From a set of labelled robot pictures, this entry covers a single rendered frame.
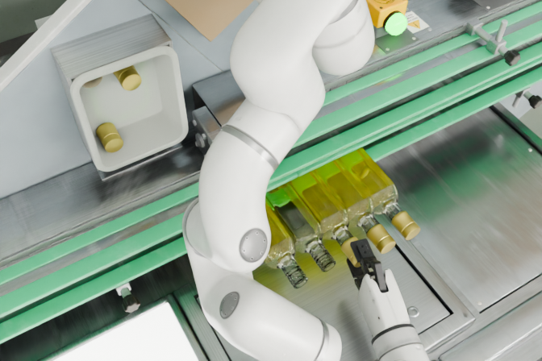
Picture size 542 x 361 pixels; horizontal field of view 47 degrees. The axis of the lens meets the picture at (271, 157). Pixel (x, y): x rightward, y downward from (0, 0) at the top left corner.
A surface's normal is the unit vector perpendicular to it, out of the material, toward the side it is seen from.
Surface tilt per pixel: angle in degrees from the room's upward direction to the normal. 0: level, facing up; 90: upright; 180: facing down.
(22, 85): 0
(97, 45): 90
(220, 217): 63
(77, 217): 90
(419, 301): 90
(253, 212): 52
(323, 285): 90
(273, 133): 44
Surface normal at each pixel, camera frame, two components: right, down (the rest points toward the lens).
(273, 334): 0.39, 0.13
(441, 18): 0.00, -0.63
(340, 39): 0.23, 0.82
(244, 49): -0.47, -0.32
